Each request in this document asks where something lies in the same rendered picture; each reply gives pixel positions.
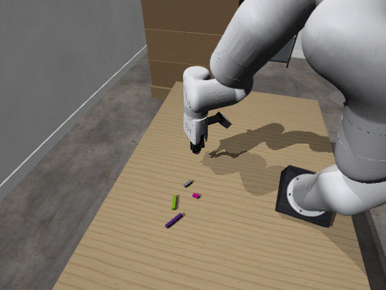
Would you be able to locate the grey rod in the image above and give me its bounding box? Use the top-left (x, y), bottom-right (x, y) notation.
top-left (184, 180), bottom-right (192, 188)

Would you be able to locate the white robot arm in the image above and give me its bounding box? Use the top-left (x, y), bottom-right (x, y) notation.
top-left (183, 0), bottom-right (386, 216)

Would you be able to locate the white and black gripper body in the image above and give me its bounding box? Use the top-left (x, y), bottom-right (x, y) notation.
top-left (184, 112), bottom-right (208, 145)

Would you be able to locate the purple rod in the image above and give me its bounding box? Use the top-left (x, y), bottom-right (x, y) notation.
top-left (165, 213), bottom-right (182, 229)

